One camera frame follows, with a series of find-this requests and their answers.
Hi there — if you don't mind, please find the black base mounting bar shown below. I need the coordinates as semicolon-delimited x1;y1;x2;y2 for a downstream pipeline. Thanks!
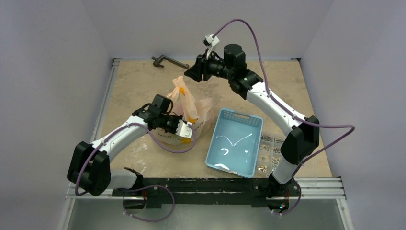
113;178;301;212

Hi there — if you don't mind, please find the clear plastic screw box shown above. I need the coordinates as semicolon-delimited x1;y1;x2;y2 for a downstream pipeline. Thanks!
254;133;318;185

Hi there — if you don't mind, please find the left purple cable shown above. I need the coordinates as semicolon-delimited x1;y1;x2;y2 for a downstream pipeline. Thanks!
74;122;198;223

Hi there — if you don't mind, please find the black metal crank handle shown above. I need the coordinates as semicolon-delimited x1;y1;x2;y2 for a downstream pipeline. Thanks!
151;55;190;69

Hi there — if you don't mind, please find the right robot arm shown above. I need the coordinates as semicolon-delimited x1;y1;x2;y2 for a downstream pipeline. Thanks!
184;44;320;195

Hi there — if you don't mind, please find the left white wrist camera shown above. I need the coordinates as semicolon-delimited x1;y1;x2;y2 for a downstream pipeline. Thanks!
175;121;193;139

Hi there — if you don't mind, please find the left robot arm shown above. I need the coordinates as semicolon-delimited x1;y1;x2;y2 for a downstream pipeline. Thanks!
67;94;193;196

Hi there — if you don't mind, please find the orange banana print plastic bag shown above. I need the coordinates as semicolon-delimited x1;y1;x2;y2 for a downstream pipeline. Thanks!
152;76;214;145

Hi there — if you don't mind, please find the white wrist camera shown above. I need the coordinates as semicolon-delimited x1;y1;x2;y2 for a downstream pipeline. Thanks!
203;34;219;59
175;121;193;139

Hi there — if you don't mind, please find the light blue plastic basket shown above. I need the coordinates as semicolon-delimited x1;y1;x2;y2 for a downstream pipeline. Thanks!
205;108;263;178

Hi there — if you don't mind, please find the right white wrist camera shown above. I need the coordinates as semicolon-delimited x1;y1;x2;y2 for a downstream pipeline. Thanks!
203;34;219;59

